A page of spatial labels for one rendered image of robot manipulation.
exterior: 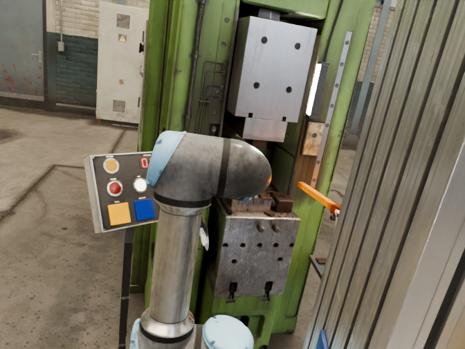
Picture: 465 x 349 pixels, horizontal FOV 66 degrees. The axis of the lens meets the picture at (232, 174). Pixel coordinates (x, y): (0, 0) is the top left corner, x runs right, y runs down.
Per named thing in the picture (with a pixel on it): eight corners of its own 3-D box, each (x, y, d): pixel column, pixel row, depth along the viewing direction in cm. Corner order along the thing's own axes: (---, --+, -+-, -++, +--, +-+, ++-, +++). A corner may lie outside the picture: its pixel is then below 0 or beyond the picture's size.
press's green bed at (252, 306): (266, 362, 202) (282, 294, 187) (201, 369, 192) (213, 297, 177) (240, 298, 252) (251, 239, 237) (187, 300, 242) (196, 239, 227)
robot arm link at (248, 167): (290, 140, 66) (252, 172, 115) (232, 132, 65) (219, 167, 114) (284, 203, 65) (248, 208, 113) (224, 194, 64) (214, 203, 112)
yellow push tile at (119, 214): (131, 222, 131) (127, 202, 132) (111, 226, 126) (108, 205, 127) (129, 222, 133) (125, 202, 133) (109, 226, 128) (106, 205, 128)
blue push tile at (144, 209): (155, 217, 138) (153, 198, 138) (137, 221, 133) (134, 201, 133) (153, 217, 139) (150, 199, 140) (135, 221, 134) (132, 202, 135)
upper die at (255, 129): (283, 142, 163) (287, 122, 160) (241, 138, 157) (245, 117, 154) (255, 122, 201) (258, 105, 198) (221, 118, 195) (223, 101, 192)
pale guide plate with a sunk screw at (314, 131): (317, 156, 184) (325, 123, 178) (302, 154, 181) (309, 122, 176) (315, 154, 186) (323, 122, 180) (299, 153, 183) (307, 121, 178)
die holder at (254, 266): (283, 294, 187) (301, 218, 173) (212, 298, 176) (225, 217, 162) (251, 239, 238) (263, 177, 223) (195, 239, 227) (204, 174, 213)
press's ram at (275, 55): (314, 124, 164) (335, 32, 151) (234, 115, 153) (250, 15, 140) (280, 108, 202) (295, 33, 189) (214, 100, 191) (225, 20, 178)
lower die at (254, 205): (269, 212, 174) (272, 196, 171) (230, 211, 168) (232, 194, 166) (245, 181, 212) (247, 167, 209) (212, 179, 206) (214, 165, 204)
